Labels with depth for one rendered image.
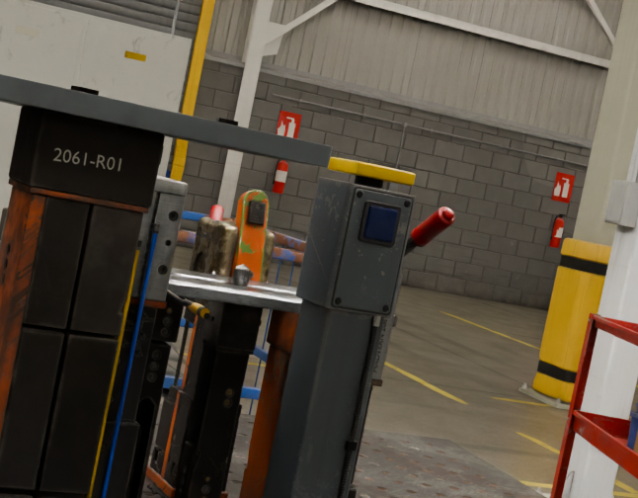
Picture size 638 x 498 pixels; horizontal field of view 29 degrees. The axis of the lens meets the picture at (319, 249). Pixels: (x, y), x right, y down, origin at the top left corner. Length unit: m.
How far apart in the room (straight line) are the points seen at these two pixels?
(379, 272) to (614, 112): 7.43
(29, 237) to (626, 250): 4.38
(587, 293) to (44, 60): 4.16
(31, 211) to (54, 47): 8.28
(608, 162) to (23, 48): 4.18
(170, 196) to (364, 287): 0.21
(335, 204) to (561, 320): 7.38
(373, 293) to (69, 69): 8.23
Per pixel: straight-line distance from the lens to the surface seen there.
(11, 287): 0.99
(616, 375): 5.25
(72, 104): 0.95
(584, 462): 5.29
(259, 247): 1.58
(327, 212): 1.10
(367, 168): 1.09
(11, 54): 9.21
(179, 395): 1.64
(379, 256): 1.10
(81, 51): 9.30
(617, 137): 8.41
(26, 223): 0.98
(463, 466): 2.21
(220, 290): 1.34
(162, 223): 1.18
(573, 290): 8.39
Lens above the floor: 1.13
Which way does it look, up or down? 3 degrees down
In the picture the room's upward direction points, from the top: 11 degrees clockwise
